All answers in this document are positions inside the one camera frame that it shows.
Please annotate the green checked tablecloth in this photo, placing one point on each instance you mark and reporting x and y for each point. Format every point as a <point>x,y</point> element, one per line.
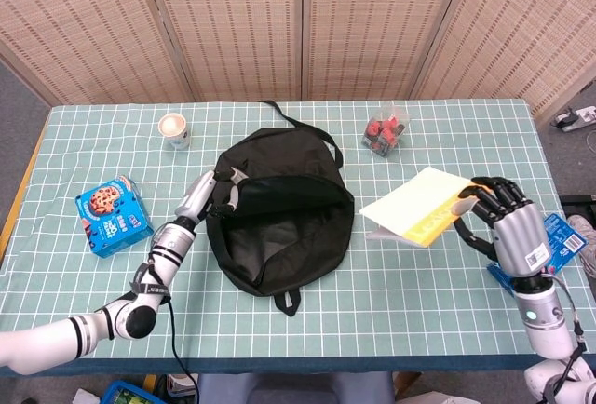
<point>396,306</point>

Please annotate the clear box with red items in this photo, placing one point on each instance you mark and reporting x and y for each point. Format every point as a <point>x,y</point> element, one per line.
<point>384,136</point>

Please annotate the silver and black left robot hand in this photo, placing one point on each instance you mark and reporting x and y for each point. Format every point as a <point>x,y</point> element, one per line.
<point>198,197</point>

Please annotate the blue plastic crate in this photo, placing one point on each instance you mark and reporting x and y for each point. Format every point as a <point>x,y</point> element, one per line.
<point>123,394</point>

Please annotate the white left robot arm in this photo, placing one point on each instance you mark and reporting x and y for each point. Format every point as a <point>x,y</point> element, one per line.
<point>46,341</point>

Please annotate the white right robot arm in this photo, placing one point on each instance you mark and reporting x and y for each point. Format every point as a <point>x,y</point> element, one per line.
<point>547,325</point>

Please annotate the silver and black right robot hand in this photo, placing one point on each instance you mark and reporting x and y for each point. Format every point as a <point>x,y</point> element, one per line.
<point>519,241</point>

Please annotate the white orange Lexicon notebook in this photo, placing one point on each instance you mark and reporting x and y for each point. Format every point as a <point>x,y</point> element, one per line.
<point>410,204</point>

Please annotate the white power strip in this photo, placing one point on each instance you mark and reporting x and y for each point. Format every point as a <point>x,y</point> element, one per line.
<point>577,117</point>

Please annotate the woven bamboo folding screen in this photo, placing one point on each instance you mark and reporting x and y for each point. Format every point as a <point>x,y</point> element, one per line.
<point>242,27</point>

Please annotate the blue cookie box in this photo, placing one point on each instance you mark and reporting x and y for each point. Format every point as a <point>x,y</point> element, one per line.
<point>114,218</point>

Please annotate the paper cup with blue flower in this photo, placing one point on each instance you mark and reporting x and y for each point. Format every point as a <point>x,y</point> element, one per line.
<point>174,131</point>

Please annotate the blue plastic snack packet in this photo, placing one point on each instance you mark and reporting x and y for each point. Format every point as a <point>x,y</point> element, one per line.
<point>563,236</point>

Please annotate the black fabric backpack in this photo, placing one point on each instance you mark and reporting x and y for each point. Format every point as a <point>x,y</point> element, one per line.
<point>279,236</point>

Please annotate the grey shoe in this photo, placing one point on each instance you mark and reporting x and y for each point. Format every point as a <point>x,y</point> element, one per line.
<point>582,236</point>

